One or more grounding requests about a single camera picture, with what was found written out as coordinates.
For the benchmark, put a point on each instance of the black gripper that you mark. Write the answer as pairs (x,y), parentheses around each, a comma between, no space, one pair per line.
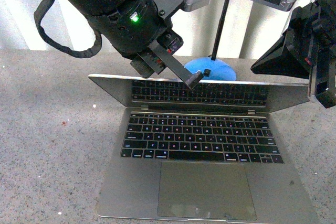
(159,56)

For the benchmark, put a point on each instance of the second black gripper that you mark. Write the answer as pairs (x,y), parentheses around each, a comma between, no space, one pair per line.
(306,51)

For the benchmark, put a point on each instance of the grey laptop computer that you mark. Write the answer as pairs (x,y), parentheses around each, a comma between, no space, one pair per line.
(211,153)

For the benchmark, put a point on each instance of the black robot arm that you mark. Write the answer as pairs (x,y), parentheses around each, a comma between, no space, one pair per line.
(141,30)

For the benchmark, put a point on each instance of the blue desk lamp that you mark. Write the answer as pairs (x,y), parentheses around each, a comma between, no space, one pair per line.
(211,67)

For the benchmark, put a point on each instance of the white pleated curtain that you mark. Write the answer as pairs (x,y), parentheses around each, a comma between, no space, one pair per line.
(250,29)

